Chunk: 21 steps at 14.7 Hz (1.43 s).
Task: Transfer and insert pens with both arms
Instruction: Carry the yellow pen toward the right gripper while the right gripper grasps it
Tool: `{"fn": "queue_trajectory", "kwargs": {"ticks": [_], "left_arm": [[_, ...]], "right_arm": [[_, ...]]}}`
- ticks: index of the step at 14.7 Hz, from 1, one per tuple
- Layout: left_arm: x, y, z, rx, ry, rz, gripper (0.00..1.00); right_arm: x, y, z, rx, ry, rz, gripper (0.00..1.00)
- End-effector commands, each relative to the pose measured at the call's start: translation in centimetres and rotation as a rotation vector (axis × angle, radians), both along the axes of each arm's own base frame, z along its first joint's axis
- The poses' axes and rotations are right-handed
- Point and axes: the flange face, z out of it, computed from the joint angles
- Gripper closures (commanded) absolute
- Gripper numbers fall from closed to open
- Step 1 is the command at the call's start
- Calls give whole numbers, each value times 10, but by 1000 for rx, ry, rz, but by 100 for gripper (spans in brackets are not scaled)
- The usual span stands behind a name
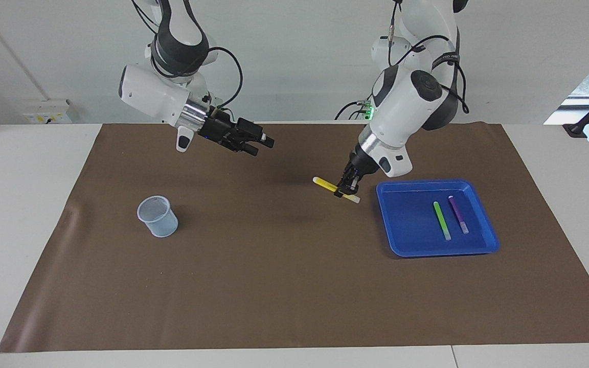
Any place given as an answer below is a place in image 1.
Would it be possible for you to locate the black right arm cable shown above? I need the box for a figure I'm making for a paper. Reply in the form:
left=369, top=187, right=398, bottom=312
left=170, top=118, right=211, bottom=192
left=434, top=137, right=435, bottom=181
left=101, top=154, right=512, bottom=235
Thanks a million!
left=131, top=0, right=244, bottom=111

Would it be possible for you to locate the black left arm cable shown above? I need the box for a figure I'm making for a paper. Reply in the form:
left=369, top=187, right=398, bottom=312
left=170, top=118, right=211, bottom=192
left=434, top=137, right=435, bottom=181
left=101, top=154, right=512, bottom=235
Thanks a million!
left=389, top=0, right=471, bottom=116

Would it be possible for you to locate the clear plastic cup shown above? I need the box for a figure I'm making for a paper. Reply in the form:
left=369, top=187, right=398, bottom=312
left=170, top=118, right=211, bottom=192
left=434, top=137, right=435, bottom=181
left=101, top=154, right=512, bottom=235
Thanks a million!
left=137, top=195, right=179, bottom=238

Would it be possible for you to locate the purple highlighter pen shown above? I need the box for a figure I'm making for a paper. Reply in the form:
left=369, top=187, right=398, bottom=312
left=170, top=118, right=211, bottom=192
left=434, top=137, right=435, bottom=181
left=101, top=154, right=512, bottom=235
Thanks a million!
left=448, top=196, right=470, bottom=235

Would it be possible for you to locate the green highlighter pen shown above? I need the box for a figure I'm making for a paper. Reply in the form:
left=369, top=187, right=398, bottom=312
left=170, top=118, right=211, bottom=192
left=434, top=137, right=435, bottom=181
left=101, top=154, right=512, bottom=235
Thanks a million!
left=433, top=201, right=452, bottom=241

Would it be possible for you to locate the white wall socket box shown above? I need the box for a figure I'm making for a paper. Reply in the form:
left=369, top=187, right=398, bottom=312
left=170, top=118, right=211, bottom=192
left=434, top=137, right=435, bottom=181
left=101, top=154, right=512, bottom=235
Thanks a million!
left=20, top=99, right=73, bottom=125

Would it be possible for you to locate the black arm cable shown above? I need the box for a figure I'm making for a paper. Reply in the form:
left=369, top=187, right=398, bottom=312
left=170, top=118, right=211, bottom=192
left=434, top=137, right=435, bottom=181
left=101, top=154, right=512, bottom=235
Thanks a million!
left=131, top=0, right=244, bottom=111
left=389, top=0, right=471, bottom=116

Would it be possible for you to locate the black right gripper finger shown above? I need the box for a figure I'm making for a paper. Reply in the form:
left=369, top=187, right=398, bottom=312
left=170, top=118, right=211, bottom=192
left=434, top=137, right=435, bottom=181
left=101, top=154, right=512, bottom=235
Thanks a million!
left=232, top=141, right=260, bottom=157
left=236, top=117, right=276, bottom=149

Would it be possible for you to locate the yellow highlighter pen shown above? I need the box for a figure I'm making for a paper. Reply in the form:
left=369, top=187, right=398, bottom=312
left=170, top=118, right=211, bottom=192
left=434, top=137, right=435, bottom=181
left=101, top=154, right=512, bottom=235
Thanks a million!
left=312, top=176, right=361, bottom=204

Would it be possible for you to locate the black base cable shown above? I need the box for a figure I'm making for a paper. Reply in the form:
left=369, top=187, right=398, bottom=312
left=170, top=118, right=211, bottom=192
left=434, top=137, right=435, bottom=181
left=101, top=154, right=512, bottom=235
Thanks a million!
left=334, top=100, right=373, bottom=121

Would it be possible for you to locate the blue plastic tray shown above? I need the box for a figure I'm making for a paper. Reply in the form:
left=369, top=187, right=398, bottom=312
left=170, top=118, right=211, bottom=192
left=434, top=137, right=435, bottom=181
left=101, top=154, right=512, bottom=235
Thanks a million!
left=376, top=179, right=501, bottom=258

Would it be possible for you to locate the brown table mat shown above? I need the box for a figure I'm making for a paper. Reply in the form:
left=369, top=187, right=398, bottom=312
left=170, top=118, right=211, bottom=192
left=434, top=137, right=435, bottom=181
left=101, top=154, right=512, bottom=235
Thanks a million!
left=0, top=123, right=589, bottom=354

